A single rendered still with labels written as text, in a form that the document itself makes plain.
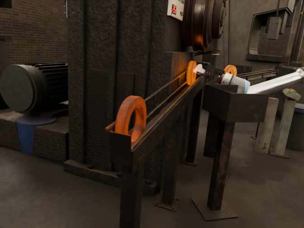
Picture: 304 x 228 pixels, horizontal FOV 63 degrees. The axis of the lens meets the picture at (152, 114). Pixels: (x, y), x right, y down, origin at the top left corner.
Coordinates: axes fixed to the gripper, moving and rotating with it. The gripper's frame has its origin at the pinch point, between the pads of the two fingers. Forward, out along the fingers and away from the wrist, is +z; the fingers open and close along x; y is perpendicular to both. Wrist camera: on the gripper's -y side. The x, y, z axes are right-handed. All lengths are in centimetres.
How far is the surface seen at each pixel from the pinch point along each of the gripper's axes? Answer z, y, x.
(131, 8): 39, 23, 29
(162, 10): 21.7, 27.4, 29.0
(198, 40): 3.8, 18.8, -3.0
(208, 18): 2.9, 32.4, -1.8
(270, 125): -72, -30, -77
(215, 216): -49, -64, 38
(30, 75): 109, -46, 20
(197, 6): 10.8, 36.5, 3.3
